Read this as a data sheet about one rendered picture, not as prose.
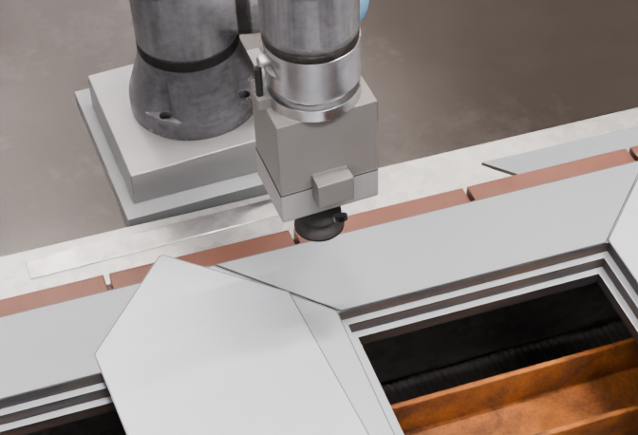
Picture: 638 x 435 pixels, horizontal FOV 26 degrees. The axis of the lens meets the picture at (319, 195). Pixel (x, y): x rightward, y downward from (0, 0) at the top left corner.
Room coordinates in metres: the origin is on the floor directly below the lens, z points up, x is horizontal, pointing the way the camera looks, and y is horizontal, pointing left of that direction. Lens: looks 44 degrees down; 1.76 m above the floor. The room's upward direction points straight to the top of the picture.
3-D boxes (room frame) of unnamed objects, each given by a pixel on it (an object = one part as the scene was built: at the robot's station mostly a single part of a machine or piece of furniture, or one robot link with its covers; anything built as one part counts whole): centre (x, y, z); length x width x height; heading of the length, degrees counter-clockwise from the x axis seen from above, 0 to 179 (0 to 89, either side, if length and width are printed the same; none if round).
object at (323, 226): (0.84, 0.00, 0.94); 0.04 x 0.04 x 0.02
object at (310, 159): (0.83, 0.00, 1.03); 0.10 x 0.09 x 0.16; 21
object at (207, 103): (1.24, 0.15, 0.78); 0.15 x 0.15 x 0.10
